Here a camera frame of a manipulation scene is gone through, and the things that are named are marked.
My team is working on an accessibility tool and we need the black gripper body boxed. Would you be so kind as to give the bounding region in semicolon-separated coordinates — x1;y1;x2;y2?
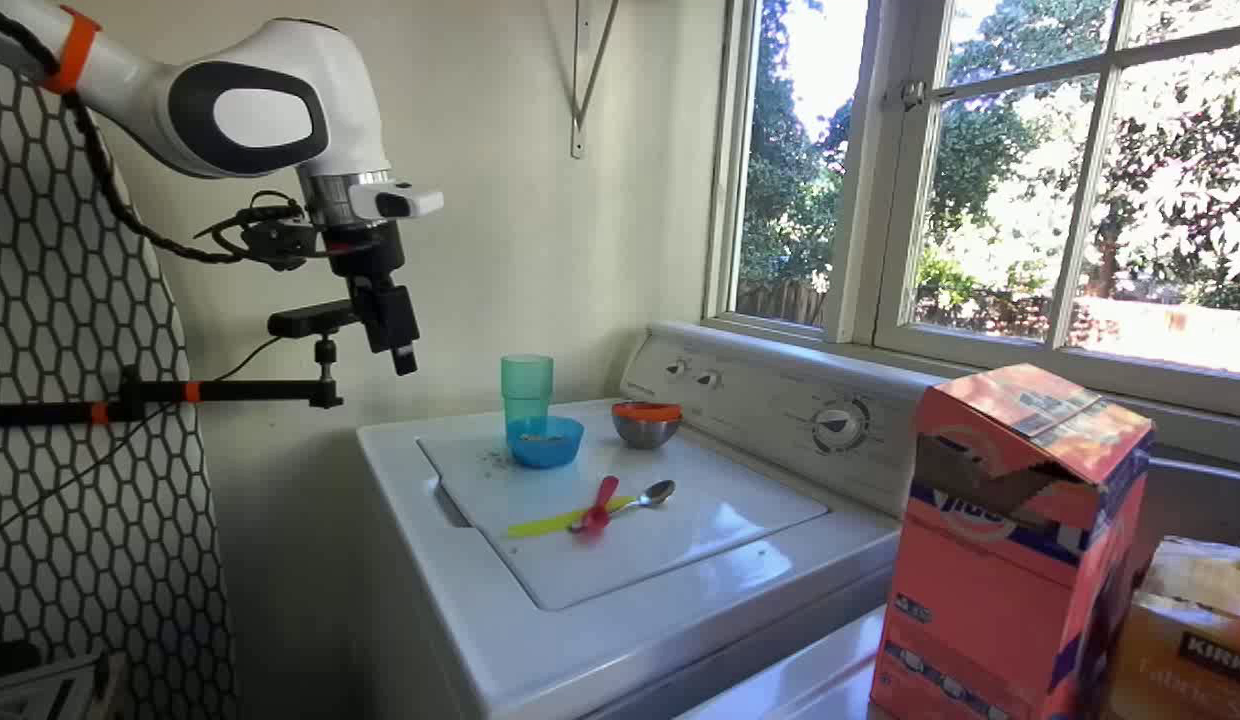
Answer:
326;226;419;355

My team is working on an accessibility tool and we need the green translucent plastic cup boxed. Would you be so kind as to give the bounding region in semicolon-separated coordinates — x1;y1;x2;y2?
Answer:
500;351;556;437

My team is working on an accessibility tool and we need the blue plastic bowl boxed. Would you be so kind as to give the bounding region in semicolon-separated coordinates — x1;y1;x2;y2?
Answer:
508;417;582;467

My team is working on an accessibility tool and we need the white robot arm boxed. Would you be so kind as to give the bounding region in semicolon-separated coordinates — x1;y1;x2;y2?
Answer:
0;0;444;377

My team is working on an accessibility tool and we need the orange and silver bowl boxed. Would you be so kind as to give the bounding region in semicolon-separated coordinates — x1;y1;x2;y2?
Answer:
612;401;684;447

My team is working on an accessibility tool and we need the yellow plastic spoon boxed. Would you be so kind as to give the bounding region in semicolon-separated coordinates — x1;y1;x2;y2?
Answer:
503;496;637;539

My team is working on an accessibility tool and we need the red plastic spoon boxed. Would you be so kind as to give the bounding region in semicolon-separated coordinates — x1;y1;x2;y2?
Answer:
566;475;619;536

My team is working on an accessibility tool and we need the silver metal spoon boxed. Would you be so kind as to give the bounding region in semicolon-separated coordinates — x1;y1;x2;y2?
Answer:
612;480;675;517

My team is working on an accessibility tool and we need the black white hexagon panel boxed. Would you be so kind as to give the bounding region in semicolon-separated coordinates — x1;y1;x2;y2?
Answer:
0;65;241;720

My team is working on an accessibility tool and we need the white washing machine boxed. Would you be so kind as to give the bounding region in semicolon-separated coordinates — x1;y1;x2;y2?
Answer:
354;325;929;720

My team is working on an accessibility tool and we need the white dryer machine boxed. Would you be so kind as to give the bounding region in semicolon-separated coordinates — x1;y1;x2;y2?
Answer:
675;607;885;720

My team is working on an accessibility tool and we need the orange Tide detergent box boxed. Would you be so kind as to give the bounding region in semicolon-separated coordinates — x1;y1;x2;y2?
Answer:
872;363;1152;720

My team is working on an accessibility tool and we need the white framed window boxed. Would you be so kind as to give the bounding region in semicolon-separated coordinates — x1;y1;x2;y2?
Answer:
711;0;1240;417

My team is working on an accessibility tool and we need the brown Kirkland cardboard box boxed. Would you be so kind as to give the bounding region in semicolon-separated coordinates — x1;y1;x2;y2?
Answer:
1105;536;1240;720

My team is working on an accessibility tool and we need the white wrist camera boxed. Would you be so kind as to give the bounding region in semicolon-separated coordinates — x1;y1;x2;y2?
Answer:
349;183;444;220

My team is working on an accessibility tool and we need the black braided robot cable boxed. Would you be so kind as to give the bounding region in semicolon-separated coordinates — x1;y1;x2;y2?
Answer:
56;91;310;271

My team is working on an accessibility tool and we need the hanging wire on wall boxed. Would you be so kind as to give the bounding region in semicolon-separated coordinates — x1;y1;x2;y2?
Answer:
544;0;623;166

